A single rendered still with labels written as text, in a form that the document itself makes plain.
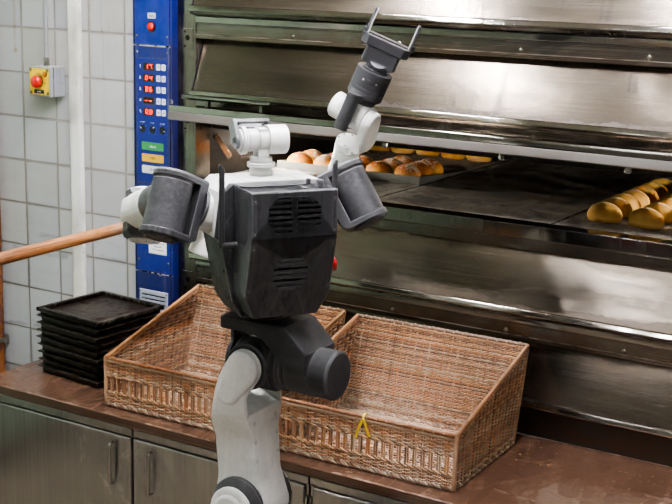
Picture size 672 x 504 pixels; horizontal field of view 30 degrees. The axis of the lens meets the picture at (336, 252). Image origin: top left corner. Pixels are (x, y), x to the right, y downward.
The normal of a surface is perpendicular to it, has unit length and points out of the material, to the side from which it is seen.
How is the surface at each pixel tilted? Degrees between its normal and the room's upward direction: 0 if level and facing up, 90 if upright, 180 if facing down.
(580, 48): 90
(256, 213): 90
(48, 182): 90
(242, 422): 114
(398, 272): 70
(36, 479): 90
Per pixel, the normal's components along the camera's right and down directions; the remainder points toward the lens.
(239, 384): -0.52, 0.18
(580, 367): -0.48, -0.17
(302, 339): 0.62, -0.60
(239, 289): -0.92, 0.07
